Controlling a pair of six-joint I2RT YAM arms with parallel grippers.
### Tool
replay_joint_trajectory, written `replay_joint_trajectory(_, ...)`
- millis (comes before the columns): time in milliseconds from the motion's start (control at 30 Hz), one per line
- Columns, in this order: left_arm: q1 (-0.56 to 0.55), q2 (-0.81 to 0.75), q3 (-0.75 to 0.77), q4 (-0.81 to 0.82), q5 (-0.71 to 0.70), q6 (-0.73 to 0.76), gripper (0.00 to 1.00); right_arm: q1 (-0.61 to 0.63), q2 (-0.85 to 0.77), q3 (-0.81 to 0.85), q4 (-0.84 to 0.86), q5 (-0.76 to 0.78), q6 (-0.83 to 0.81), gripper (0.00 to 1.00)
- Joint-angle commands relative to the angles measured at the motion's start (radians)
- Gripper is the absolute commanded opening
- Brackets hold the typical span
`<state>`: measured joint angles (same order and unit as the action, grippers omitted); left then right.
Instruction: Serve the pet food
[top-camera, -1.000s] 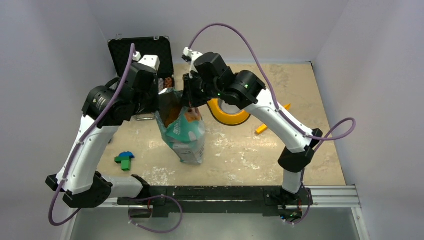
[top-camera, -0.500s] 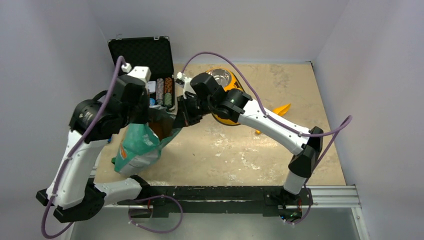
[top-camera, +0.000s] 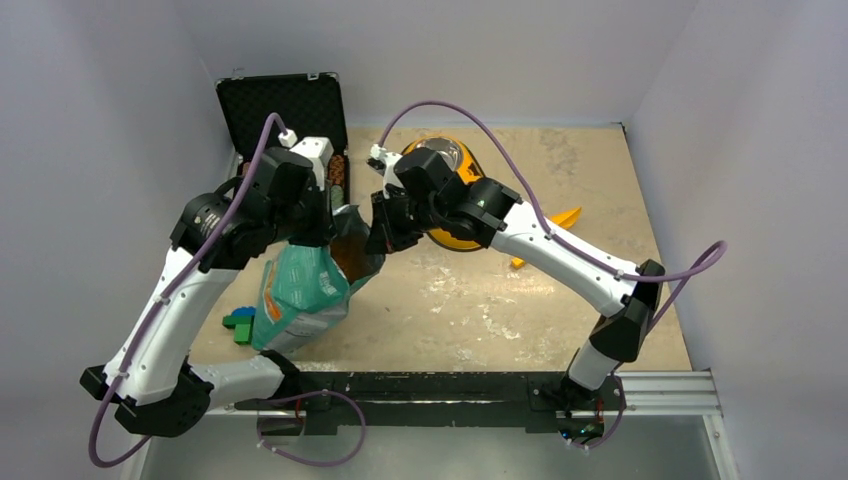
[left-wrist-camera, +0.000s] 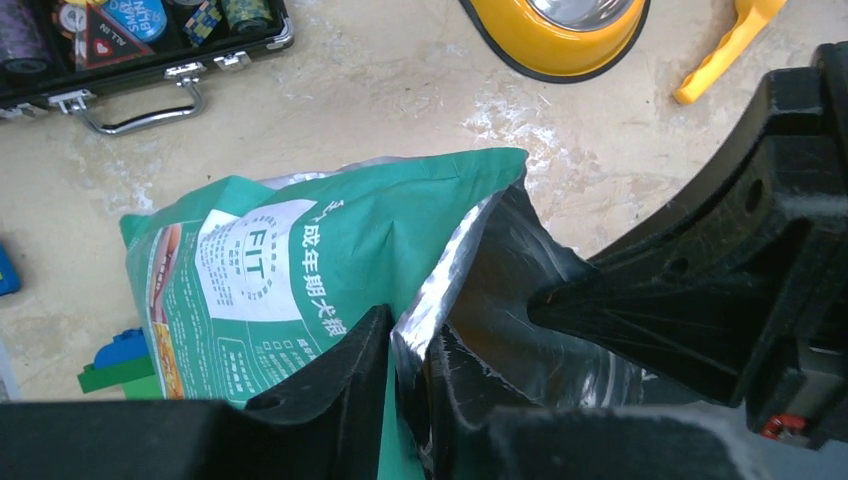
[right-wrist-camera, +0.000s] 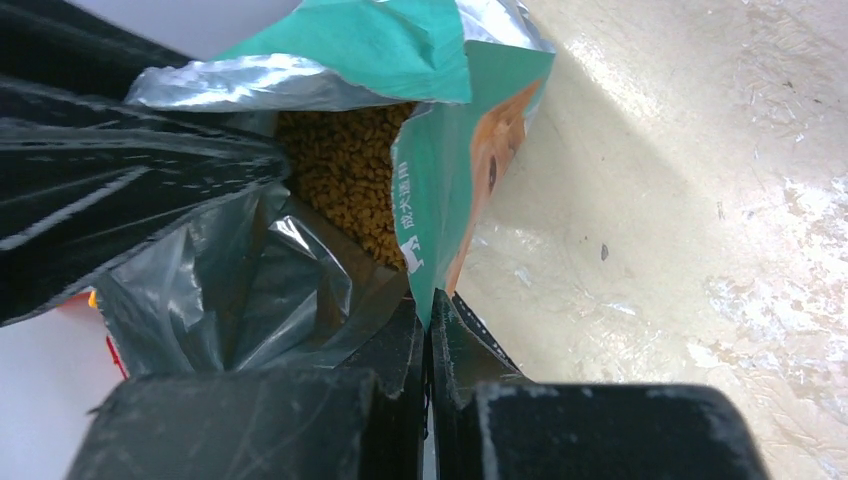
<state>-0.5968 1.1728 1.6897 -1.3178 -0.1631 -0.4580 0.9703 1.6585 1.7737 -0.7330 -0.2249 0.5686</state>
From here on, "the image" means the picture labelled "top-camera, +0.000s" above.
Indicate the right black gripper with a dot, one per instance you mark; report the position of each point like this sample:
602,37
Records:
385,235

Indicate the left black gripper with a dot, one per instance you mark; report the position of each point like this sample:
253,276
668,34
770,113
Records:
324,228

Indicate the green dog food bag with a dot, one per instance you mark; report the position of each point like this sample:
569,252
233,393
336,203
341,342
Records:
306,291

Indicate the yellow plastic scoop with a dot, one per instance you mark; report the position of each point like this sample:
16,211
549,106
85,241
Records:
565,220

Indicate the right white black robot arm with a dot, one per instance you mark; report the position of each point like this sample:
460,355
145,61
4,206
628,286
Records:
422,193

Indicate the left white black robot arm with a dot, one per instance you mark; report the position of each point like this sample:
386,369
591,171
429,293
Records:
154,387

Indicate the yellow double pet bowl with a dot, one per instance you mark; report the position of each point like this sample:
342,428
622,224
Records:
460,159

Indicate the black poker chip case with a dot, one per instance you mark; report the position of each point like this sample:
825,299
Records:
309,103

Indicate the green blue toy blocks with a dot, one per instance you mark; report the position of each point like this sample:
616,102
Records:
240,322

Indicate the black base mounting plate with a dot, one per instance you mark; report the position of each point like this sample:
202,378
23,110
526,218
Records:
535,402

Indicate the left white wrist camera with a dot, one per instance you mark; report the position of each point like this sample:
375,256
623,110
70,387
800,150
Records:
317,150

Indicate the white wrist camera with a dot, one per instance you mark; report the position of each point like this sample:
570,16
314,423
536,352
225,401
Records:
317,150
383,161

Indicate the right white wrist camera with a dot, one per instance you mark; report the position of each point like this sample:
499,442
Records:
383,161

